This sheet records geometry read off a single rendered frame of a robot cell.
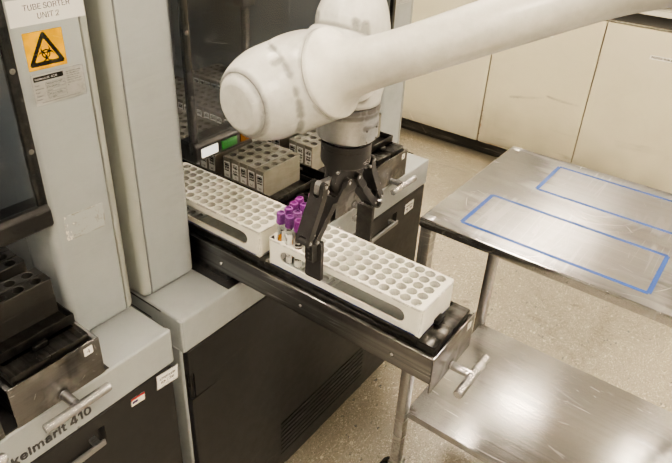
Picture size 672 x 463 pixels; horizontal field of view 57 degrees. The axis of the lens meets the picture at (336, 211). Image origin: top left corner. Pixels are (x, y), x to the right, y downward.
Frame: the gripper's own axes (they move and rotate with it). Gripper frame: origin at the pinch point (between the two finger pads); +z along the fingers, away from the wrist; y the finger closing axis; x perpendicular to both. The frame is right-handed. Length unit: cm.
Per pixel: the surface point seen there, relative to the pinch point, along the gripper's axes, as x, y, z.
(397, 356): -16.1, -6.8, 8.1
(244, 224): 17.0, -4.6, -0.6
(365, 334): -10.3, -6.7, 7.1
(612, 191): -28, 61, 4
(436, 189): 67, 178, 86
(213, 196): 28.3, -1.1, -0.3
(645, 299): -42.4, 26.0, 3.8
